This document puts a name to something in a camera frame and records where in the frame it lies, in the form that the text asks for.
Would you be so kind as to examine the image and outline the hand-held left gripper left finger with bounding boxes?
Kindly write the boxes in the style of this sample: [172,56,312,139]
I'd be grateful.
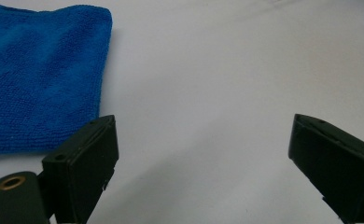
[37,114,120,224]

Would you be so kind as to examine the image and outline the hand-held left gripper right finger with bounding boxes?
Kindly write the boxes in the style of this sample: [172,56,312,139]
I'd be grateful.
[287,113,364,224]

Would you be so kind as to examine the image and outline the blue microfibre towel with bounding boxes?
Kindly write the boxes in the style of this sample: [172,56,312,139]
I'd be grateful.
[0,2,114,157]

